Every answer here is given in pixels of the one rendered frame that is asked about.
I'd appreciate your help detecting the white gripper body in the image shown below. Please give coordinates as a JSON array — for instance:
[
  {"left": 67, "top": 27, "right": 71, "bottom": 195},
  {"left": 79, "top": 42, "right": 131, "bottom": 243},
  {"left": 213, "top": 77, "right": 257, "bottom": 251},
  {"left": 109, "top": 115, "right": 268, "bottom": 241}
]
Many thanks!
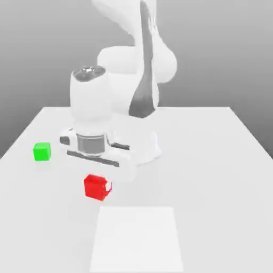
[{"left": 60, "top": 146, "right": 138, "bottom": 184}]

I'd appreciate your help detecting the small red cube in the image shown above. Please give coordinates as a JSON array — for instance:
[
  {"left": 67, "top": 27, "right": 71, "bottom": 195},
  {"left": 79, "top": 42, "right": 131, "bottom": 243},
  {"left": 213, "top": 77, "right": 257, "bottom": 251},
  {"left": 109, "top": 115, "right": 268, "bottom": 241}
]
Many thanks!
[{"left": 83, "top": 173, "right": 113, "bottom": 202}]

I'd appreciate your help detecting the small green cube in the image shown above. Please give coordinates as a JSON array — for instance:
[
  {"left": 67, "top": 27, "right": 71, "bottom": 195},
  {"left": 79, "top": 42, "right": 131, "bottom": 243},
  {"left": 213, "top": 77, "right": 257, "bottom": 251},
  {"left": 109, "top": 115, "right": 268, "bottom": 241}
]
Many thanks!
[{"left": 33, "top": 142, "right": 52, "bottom": 162}]

